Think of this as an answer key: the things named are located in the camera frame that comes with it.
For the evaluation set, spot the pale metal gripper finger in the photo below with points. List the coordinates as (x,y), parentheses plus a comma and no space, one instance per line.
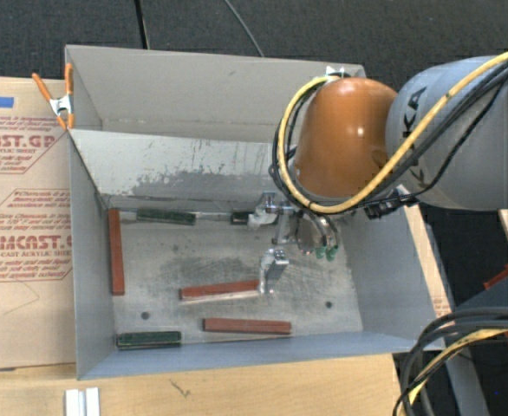
(264,275)
(276,271)

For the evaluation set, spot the red-brown flat block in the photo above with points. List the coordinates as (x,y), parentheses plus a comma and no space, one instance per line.
(219,289)
(247,326)
(116,254)

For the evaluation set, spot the grey metal bin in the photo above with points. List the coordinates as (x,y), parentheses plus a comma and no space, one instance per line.
(219,254)

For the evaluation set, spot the dark green flat block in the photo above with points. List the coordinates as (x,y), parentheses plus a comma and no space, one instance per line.
(149,339)
(165,216)

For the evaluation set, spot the brown cardboard board red print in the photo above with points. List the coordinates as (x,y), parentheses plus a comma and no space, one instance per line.
(28,301)

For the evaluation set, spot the black cylinder on white bracket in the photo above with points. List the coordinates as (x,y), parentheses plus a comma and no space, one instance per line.
(239,218)

